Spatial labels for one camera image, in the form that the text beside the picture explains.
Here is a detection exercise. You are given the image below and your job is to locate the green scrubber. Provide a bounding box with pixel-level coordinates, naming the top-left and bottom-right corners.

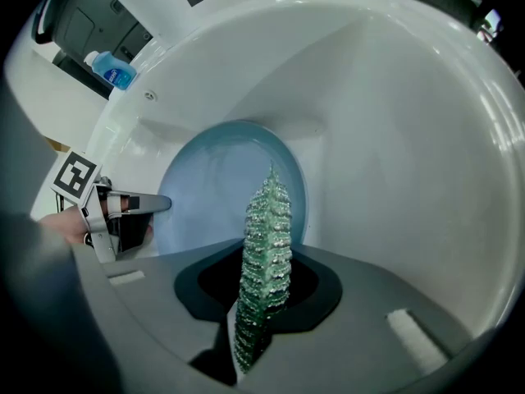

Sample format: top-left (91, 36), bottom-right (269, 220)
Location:
top-left (232, 161), bottom-right (294, 376)

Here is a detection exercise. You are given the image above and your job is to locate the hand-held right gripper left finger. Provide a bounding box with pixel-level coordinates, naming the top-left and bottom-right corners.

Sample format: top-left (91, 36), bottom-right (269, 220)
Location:
top-left (72, 238), bottom-right (247, 387)

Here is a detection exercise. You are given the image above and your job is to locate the blue dish soap bottle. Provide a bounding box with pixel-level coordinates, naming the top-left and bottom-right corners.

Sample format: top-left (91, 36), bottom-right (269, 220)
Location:
top-left (83, 49), bottom-right (139, 92)

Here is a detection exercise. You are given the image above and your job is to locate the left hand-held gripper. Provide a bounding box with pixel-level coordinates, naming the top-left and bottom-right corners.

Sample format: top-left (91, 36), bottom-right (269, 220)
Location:
top-left (48, 149), bottom-right (173, 263)

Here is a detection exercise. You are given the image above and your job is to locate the blue plate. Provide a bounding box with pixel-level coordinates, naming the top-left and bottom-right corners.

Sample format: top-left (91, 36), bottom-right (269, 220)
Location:
top-left (154, 120), bottom-right (309, 257)

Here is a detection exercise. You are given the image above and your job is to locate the person's left hand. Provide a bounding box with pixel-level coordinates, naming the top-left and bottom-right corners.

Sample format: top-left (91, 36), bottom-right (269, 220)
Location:
top-left (37, 193), bottom-right (154, 245)

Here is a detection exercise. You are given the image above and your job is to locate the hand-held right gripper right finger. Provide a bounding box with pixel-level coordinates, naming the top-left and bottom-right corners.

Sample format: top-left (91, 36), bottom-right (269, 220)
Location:
top-left (252, 244), bottom-right (477, 389)

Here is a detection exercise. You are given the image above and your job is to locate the dark grey cabinet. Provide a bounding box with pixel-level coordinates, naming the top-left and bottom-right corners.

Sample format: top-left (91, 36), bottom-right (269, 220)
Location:
top-left (34, 0), bottom-right (154, 70)

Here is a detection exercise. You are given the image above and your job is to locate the person's left forearm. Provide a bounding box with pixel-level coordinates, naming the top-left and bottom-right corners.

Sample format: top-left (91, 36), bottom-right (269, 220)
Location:
top-left (0, 210), bottom-right (75, 270)

